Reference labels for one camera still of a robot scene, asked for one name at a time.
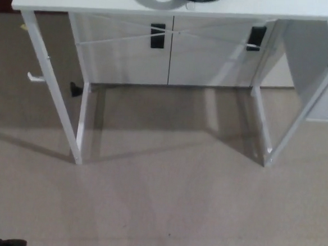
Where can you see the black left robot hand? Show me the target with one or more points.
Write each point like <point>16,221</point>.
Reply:
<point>3,243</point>

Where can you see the kettle base with clear buttons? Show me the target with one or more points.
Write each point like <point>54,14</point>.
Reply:
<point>190,6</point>

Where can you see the white hook on table leg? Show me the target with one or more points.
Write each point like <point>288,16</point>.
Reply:
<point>32,77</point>

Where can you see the black door stop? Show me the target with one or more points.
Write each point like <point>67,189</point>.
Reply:
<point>75,90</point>

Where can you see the yellow paper scrap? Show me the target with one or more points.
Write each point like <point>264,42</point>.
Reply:
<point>24,27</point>

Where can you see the white cabinet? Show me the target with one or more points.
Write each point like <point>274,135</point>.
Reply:
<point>123,58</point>

